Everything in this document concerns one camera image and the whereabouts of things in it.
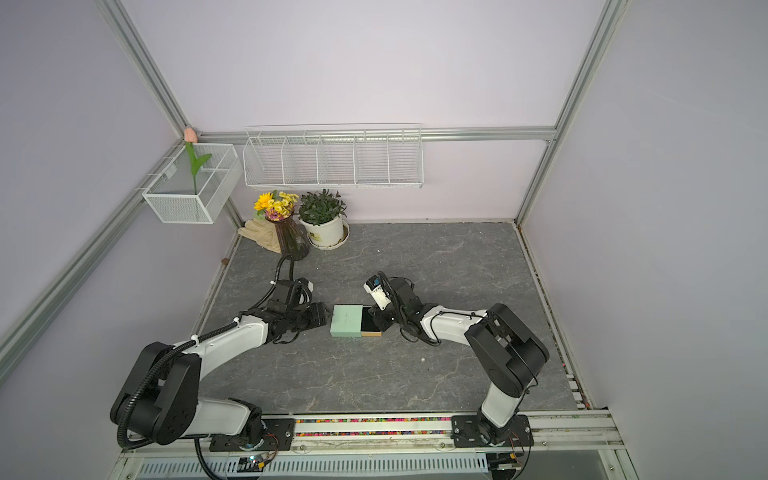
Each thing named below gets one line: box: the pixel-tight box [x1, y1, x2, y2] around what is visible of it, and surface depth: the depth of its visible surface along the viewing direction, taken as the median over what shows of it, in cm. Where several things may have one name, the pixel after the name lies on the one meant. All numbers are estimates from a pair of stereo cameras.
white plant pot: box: [299, 214, 350, 250], surface depth 113 cm
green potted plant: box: [298, 188, 348, 226], surface depth 102 cm
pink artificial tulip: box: [184, 127, 212, 195], surface depth 92 cm
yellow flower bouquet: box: [253, 190, 300, 221], surface depth 95 cm
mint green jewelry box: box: [330, 305, 382, 337], surface depth 91 cm
